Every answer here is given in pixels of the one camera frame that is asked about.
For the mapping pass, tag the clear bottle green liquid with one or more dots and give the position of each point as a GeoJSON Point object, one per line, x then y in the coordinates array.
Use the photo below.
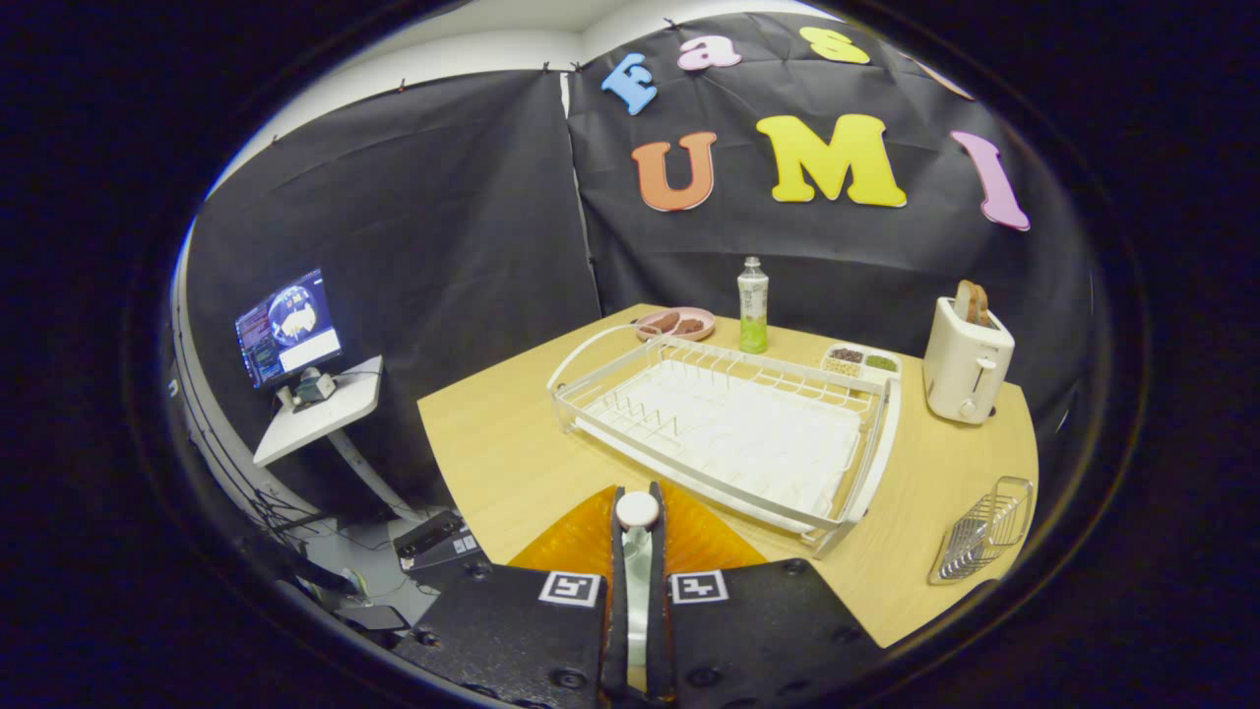
{"type": "Point", "coordinates": [753, 305]}

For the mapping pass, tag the brown sausage piece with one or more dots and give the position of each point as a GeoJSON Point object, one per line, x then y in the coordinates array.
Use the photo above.
{"type": "Point", "coordinates": [661, 322]}
{"type": "Point", "coordinates": [689, 326]}

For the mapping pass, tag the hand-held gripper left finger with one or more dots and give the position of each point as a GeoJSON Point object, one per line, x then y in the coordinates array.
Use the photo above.
{"type": "Point", "coordinates": [615, 611]}

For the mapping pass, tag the pale green plate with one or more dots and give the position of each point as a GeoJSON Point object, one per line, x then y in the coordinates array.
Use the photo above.
{"type": "Point", "coordinates": [638, 611]}

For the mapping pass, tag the white drain tray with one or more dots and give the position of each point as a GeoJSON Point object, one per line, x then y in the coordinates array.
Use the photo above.
{"type": "Point", "coordinates": [768, 443]}

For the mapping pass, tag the white divided grain dish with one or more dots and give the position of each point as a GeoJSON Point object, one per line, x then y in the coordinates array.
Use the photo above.
{"type": "Point", "coordinates": [858, 374]}

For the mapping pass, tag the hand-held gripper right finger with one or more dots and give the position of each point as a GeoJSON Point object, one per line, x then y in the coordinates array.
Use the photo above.
{"type": "Point", "coordinates": [660, 611]}

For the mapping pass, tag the white toaster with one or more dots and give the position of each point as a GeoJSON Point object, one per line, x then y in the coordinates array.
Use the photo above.
{"type": "Point", "coordinates": [960, 374]}

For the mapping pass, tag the brown toast slice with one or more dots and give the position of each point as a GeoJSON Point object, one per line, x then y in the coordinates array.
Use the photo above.
{"type": "Point", "coordinates": [965, 303]}
{"type": "Point", "coordinates": [981, 307]}

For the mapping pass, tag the small grey device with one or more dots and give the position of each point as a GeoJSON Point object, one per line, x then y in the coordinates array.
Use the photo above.
{"type": "Point", "coordinates": [315, 386]}

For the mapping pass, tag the small pink plate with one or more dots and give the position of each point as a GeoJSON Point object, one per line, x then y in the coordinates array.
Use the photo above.
{"type": "Point", "coordinates": [689, 338]}

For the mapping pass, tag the white side table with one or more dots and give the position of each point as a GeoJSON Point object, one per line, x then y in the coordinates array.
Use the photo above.
{"type": "Point", "coordinates": [335, 409]}

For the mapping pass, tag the computer monitor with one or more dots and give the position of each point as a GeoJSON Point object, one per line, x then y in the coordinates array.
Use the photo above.
{"type": "Point", "coordinates": [285, 330]}

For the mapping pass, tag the black equipment case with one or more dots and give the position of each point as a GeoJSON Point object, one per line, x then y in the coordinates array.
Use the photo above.
{"type": "Point", "coordinates": [433, 542]}

